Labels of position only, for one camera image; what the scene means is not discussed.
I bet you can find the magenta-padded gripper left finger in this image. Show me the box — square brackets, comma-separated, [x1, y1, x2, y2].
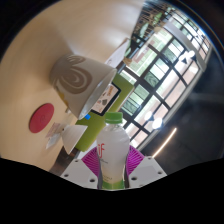
[60, 145, 103, 191]

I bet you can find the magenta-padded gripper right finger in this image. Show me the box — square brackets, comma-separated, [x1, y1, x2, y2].
[124, 144, 168, 190]

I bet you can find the clear green-capped drink bottle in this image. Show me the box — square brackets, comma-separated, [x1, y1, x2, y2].
[95, 111, 131, 191]

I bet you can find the long curved linear light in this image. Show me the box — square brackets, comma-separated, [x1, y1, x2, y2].
[152, 127, 178, 159]

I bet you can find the white ceramic bowl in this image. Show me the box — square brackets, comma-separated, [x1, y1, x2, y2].
[60, 124, 89, 155]

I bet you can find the black pendant lamps group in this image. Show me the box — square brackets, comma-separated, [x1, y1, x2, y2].
[143, 49, 198, 132]

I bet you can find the flat round red coaster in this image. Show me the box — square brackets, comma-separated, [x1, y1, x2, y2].
[28, 102, 55, 134]

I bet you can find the sticker-covered laptop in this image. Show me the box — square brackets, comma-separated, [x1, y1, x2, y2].
[90, 82, 122, 116]

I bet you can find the patterned paper cup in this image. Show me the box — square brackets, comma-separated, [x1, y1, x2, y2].
[49, 54, 118, 120]

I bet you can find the large black-framed window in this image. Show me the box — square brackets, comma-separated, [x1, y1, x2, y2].
[118, 3, 213, 150]

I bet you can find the wooden green-seated chairs group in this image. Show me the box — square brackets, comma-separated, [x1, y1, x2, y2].
[131, 8, 168, 41]

